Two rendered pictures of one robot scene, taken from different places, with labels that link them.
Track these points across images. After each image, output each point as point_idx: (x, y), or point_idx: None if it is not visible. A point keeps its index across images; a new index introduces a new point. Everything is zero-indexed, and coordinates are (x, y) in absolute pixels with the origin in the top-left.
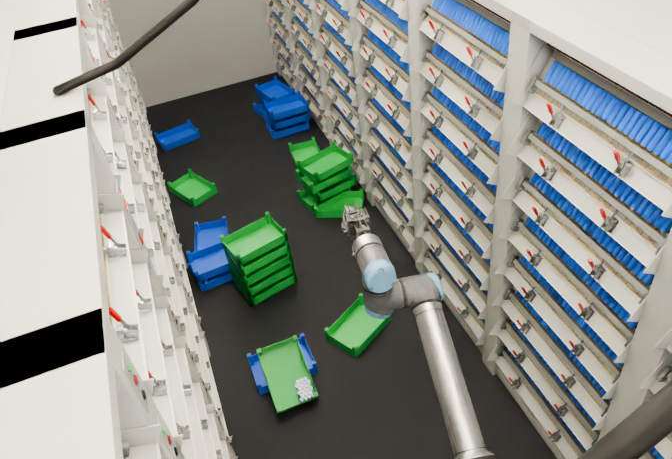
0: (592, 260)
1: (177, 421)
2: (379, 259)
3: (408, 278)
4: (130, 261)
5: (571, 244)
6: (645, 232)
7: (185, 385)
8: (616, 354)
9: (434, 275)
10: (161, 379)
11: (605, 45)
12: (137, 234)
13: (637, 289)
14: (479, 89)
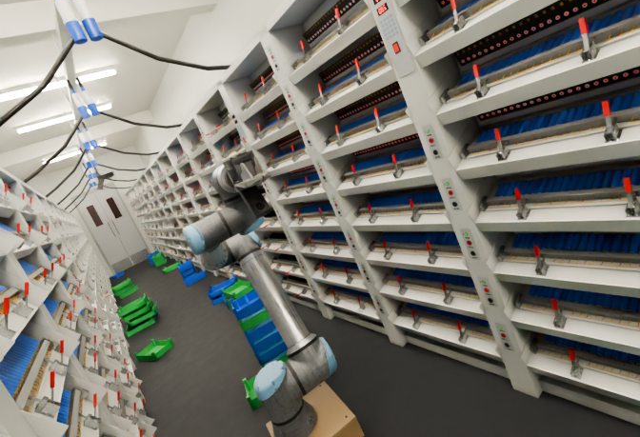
0: (12, 315)
1: (348, 141)
2: (218, 166)
3: (210, 215)
4: (335, 39)
5: (9, 324)
6: None
7: (397, 170)
8: (63, 391)
9: (185, 228)
10: (322, 99)
11: None
12: (386, 39)
13: (16, 290)
14: None
